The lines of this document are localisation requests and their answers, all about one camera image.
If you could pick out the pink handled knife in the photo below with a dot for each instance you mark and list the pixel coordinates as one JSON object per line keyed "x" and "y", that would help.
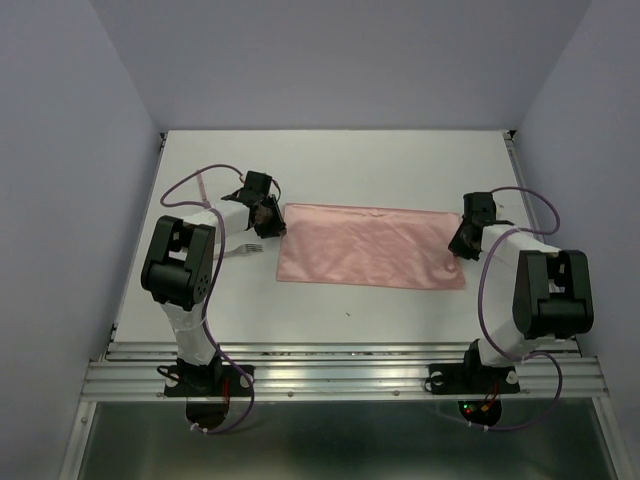
{"x": 202, "y": 190}

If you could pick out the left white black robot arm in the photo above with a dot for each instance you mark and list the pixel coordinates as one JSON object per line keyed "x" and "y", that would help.
{"x": 185, "y": 255}

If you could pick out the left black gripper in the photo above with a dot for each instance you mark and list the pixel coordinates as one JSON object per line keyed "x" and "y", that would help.
{"x": 277, "y": 226}

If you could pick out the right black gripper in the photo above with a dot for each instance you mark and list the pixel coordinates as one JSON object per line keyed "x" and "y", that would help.
{"x": 459, "y": 250}

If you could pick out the pink cloth napkin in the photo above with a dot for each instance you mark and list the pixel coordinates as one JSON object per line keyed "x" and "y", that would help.
{"x": 367, "y": 246}

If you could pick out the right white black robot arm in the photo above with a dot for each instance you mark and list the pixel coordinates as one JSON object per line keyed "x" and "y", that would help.
{"x": 552, "y": 295}

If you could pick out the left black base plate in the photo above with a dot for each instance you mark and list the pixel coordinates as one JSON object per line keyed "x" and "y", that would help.
{"x": 217, "y": 380}

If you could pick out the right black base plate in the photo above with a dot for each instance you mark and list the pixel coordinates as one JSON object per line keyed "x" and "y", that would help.
{"x": 457, "y": 379}

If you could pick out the aluminium rail frame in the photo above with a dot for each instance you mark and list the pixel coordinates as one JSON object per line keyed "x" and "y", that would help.
{"x": 340, "y": 370}

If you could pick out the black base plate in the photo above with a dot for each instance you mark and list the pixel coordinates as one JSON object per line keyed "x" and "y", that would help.
{"x": 217, "y": 380}
{"x": 457, "y": 379}

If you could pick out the pink handled fork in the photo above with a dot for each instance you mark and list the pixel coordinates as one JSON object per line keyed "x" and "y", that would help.
{"x": 242, "y": 250}

